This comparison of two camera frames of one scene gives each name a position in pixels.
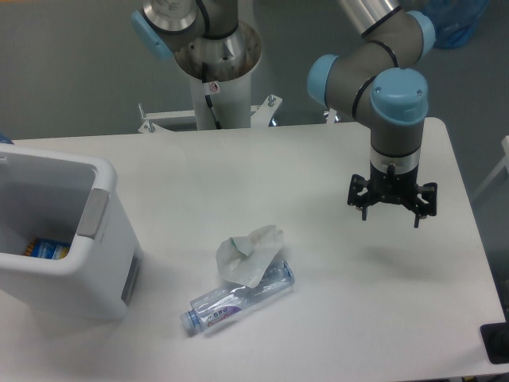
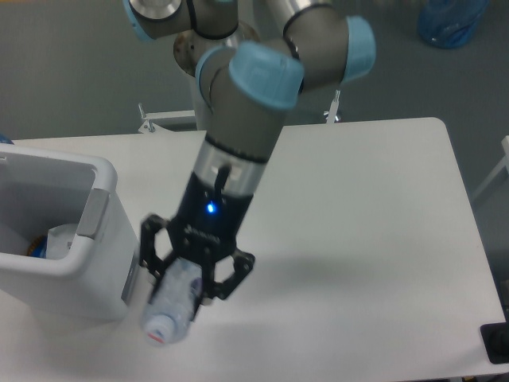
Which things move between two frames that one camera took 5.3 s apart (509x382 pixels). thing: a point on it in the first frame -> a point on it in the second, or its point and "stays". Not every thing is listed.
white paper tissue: [244, 259] -> [60, 239]
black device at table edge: [495, 340] stays
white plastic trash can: [71, 200] stays
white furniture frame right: [505, 146] stays
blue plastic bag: [455, 21] stays
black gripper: [421, 199] -> [205, 231]
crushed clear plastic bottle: [213, 307] -> [172, 302]
